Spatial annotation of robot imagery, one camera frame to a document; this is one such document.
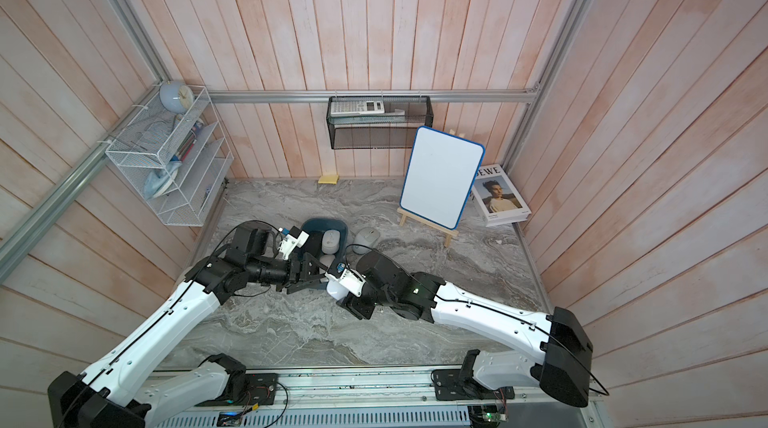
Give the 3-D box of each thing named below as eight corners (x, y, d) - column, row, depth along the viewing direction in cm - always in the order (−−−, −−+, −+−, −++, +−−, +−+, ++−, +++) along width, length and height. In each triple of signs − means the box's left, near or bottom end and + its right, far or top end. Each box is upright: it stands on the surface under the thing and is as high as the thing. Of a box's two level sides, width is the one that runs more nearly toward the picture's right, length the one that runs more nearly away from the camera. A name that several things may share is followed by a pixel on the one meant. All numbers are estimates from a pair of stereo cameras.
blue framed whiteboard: (396, 226, 107) (403, 152, 80) (409, 200, 115) (418, 125, 88) (451, 244, 102) (477, 173, 75) (460, 216, 110) (486, 142, 83)
